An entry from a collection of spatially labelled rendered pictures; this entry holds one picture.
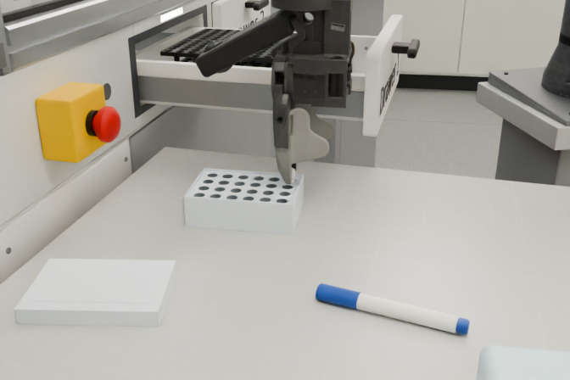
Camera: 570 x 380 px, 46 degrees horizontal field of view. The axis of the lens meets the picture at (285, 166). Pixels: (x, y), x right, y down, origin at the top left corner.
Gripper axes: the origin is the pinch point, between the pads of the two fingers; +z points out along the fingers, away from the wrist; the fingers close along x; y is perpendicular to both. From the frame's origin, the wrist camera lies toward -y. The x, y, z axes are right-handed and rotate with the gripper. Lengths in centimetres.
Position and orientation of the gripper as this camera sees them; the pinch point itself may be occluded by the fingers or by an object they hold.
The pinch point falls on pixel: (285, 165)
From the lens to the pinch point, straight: 78.4
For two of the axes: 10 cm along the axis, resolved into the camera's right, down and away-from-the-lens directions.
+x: 1.6, -3.8, 9.1
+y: 9.9, 0.6, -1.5
